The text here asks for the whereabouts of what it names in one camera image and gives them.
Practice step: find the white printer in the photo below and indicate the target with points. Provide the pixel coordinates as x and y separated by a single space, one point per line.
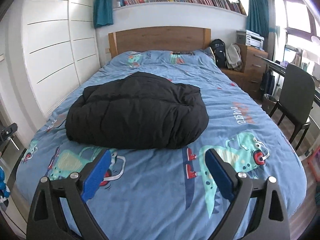
249 38

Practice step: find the blue dinosaur print bed cover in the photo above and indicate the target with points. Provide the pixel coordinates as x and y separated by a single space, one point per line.
169 193

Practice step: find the black puffer jacket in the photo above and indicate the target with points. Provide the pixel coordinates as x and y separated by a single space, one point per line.
142 111

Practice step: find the dark grey chair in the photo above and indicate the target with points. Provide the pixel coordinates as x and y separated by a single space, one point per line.
295 103

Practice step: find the wooden nightstand drawers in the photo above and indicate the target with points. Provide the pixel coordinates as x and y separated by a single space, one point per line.
249 78

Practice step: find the beige cloth pile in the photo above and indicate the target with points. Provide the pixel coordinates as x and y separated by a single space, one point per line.
233 57

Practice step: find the wooden headboard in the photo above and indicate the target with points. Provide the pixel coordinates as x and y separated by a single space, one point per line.
174 38

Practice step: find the black backpack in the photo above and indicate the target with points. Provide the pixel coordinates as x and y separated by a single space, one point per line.
219 50

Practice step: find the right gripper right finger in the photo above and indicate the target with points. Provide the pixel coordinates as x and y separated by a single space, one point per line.
269 218

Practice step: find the dark desk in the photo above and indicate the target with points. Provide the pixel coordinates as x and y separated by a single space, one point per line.
293 72

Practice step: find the teal curtain left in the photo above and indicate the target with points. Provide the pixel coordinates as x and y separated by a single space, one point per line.
102 13

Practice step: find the teal curtain right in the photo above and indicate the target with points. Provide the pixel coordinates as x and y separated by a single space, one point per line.
258 17

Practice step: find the teal curtain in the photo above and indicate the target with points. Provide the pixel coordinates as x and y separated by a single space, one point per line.
258 17
102 13

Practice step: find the white wardrobe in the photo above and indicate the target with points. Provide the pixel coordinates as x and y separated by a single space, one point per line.
48 49

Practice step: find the black waste bin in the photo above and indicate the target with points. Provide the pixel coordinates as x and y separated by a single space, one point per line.
268 103

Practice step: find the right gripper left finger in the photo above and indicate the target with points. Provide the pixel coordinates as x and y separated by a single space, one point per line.
46 218

